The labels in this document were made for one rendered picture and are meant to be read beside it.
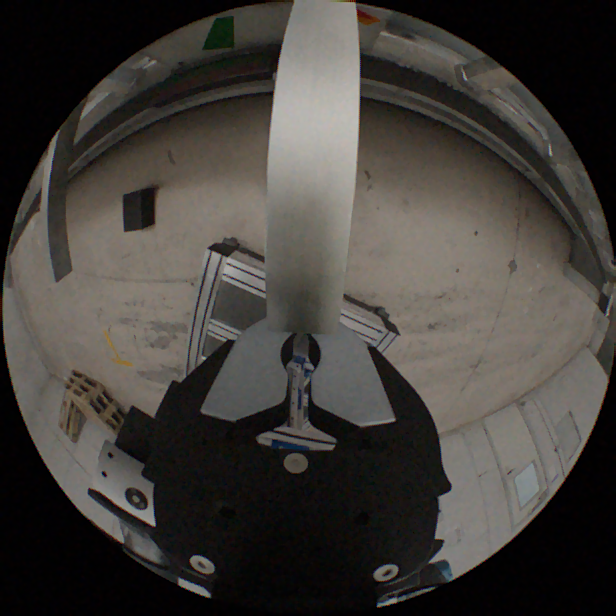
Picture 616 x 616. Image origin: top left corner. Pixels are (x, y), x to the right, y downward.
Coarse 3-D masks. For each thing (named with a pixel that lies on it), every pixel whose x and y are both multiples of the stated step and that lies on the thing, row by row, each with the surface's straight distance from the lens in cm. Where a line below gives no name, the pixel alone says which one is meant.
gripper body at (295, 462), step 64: (192, 448) 6; (256, 448) 6; (192, 512) 6; (256, 512) 6; (320, 512) 6; (384, 512) 6; (192, 576) 7; (256, 576) 6; (320, 576) 6; (384, 576) 6
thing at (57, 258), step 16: (80, 112) 30; (64, 128) 28; (64, 144) 28; (48, 160) 28; (64, 160) 27; (48, 176) 26; (64, 176) 27; (48, 192) 26; (64, 192) 26; (48, 208) 25; (64, 208) 26; (48, 224) 25; (64, 224) 26; (48, 240) 25; (64, 240) 26; (48, 256) 26; (64, 256) 26; (48, 272) 27; (64, 272) 26
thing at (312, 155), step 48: (336, 0) 15; (288, 48) 10; (336, 48) 10; (288, 96) 8; (336, 96) 8; (288, 144) 8; (336, 144) 8; (288, 192) 8; (336, 192) 8; (288, 240) 8; (336, 240) 8; (288, 288) 8; (336, 288) 8
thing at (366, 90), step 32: (416, 32) 58; (448, 32) 57; (128, 64) 70; (192, 96) 103; (224, 96) 100; (384, 96) 93; (128, 128) 125; (512, 160) 133; (544, 192) 171; (608, 256) 247
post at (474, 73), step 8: (488, 56) 36; (472, 64) 37; (480, 64) 36; (488, 64) 35; (496, 64) 34; (472, 72) 37; (480, 72) 35; (488, 72) 34; (496, 72) 34; (504, 72) 34; (472, 80) 37; (480, 80) 37; (488, 80) 36; (496, 80) 36; (504, 80) 35; (512, 80) 35; (488, 88) 38
